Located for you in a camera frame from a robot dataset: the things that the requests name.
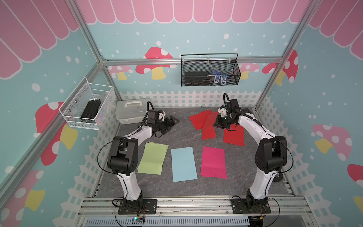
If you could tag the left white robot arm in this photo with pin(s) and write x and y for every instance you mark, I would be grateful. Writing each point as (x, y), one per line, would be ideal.
(123, 157)

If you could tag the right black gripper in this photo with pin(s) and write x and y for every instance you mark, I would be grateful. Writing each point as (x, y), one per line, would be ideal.
(218, 124)

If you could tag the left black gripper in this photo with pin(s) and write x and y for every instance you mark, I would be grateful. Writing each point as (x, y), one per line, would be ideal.
(168, 125)

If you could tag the blue white item in basket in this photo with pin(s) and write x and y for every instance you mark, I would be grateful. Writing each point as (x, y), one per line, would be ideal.
(217, 77)

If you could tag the large green paper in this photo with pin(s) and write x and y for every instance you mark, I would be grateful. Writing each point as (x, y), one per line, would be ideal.
(153, 159)

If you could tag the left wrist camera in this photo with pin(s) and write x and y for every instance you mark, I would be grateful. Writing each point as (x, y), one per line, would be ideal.
(161, 116)

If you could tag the white plastic storage box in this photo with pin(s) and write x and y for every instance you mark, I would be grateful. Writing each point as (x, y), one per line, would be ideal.
(131, 111)

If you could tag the black box in mesh basket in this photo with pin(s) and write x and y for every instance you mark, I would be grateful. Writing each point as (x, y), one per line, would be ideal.
(196, 79)

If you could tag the red paper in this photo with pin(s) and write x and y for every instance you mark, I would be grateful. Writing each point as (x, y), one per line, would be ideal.
(235, 135)
(208, 130)
(198, 120)

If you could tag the green lit circuit board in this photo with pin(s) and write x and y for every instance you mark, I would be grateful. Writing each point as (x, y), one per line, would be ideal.
(138, 221)

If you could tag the blue paper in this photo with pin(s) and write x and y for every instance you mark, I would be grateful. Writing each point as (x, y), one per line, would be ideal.
(183, 164)

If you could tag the black mesh wall basket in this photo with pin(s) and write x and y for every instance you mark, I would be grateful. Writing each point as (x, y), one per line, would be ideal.
(226, 63)

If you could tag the white wire wall basket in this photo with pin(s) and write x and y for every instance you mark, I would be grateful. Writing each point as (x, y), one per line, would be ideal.
(72, 109)

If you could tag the black block in wire basket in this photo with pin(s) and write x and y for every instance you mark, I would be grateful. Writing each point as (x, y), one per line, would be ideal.
(90, 111)

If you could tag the black tape roll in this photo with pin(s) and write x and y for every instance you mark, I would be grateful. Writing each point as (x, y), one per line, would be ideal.
(278, 177)

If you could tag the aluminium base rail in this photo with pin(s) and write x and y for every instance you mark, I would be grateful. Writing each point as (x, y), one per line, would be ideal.
(200, 211)

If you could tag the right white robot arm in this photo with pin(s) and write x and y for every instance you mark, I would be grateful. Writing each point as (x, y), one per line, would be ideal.
(270, 157)

